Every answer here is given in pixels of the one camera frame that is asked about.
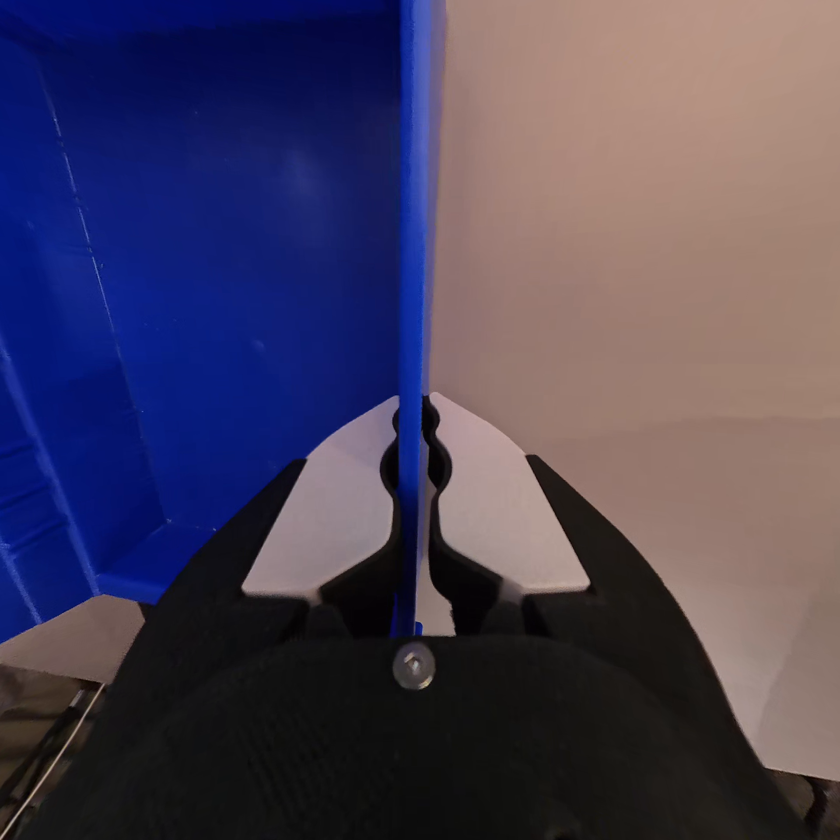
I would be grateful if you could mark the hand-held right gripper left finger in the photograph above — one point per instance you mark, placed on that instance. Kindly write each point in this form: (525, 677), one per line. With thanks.
(321, 518)

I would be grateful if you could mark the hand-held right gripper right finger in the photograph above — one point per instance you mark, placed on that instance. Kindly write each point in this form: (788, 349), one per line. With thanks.
(512, 518)

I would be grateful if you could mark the blue plastic bin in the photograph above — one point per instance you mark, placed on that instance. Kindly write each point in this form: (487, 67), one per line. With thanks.
(229, 262)

